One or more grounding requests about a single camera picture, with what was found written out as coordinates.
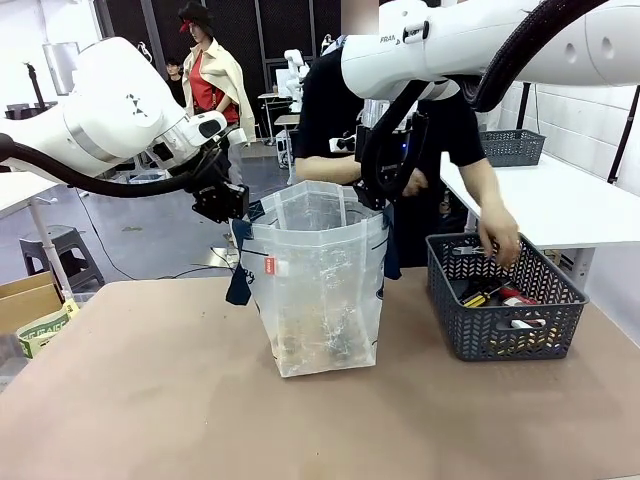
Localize person's left forearm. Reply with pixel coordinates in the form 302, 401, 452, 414
458, 155, 507, 221

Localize person's right forearm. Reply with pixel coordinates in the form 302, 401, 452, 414
294, 155, 364, 184

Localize person's right hand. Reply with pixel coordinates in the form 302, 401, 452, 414
399, 169, 430, 199

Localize brown cardboard box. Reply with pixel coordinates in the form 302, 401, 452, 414
0, 271, 65, 337

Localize yellow black screwdriver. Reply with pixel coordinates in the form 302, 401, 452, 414
458, 278, 507, 308

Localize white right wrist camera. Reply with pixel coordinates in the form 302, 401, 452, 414
328, 133, 359, 154

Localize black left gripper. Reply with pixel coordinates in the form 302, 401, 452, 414
184, 144, 250, 225

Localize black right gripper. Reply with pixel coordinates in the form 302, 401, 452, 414
353, 111, 431, 210

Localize red packaged item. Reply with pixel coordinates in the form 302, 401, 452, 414
498, 286, 540, 307

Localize black tripod stand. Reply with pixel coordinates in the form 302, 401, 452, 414
606, 84, 640, 185
22, 61, 51, 109

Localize black left arm cable sleeve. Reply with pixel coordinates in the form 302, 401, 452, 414
0, 131, 224, 199

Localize dark grey plastic basket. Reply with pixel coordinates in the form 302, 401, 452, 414
478, 128, 548, 168
425, 231, 591, 363

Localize mannequin with cream jacket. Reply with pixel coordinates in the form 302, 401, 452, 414
178, 0, 257, 147

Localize black right arm cable sleeve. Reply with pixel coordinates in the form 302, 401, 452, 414
359, 0, 617, 197

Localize white side table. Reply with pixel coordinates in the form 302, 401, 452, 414
438, 148, 640, 281

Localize seated person in black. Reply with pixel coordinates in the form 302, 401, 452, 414
163, 58, 188, 107

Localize black arm cable sleeve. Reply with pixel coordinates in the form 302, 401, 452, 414
0, 131, 224, 199
359, 0, 617, 197

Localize translucent shopping bag navy handles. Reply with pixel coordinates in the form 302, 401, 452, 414
224, 180, 402, 379

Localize person's left hand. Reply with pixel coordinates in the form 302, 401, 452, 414
476, 205, 525, 270

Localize grey panel on stand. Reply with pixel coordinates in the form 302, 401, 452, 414
42, 41, 81, 96

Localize white table with pole leg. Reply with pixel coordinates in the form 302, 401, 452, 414
0, 172, 76, 304

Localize person in black T-shirt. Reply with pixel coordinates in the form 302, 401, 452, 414
291, 34, 525, 270

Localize grey plastic stool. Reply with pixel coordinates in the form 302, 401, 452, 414
19, 225, 107, 292

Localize green printed paper bag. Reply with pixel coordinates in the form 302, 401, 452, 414
16, 298, 81, 360

